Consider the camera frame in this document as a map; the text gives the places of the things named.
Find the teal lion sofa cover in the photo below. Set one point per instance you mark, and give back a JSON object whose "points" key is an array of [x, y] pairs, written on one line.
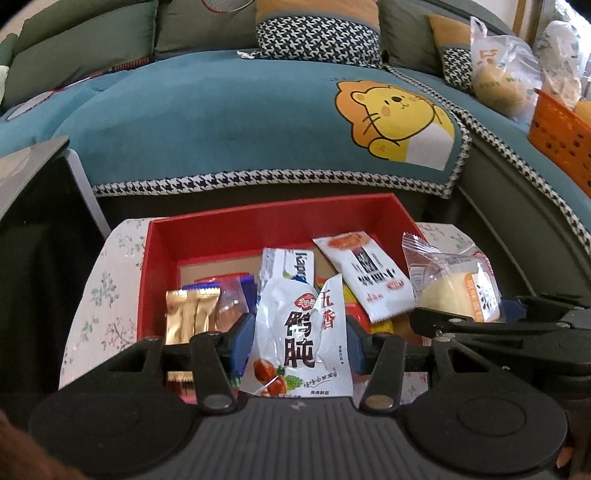
{"points": [[212, 120]]}

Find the white duck gizzard packet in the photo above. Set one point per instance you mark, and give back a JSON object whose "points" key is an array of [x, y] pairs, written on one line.
{"points": [[300, 344]]}

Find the floral tablecloth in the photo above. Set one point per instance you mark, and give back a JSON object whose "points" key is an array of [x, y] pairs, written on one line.
{"points": [[106, 318]]}

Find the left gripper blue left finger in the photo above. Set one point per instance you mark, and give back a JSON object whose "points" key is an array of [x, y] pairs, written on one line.
{"points": [[235, 345]]}

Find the pink clear snack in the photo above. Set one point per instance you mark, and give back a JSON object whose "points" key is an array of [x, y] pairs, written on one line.
{"points": [[231, 304]]}

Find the black side table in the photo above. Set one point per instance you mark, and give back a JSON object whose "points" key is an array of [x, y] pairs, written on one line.
{"points": [[52, 229]]}

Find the houndstooth cushion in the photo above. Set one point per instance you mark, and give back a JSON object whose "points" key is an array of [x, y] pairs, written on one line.
{"points": [[452, 38], [330, 31]]}

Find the clear plastic bag of food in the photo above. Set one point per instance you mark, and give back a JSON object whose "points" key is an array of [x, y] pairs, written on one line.
{"points": [[506, 76]]}

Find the gold foil snack packet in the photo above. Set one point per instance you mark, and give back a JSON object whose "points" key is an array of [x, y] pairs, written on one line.
{"points": [[190, 312]]}

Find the clear yellow pastry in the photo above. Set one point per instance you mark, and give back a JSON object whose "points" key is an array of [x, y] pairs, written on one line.
{"points": [[461, 284]]}

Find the orange plastic basket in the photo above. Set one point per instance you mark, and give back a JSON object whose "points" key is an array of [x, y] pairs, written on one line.
{"points": [[564, 136]]}

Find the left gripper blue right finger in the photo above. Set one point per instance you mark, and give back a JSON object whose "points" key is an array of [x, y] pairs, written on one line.
{"points": [[362, 351]]}

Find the red yellow snack packet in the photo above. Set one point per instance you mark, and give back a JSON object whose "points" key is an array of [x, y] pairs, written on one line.
{"points": [[355, 309]]}

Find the white noodle snack packet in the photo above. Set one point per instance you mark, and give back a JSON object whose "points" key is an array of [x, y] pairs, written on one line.
{"points": [[378, 283]]}

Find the blue foil snack packet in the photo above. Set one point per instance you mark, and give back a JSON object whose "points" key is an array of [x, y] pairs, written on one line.
{"points": [[248, 290]]}

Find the red crown snack packet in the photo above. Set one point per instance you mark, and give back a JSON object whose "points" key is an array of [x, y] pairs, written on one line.
{"points": [[240, 276]]}

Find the dark green sofa cushion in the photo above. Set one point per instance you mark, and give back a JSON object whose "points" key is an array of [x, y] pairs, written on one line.
{"points": [[71, 40]]}

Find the red cardboard box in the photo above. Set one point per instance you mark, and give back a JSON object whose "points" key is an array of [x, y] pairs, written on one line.
{"points": [[182, 249]]}

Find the white Kaprons wafer packet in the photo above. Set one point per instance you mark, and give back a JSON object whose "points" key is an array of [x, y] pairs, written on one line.
{"points": [[293, 264]]}

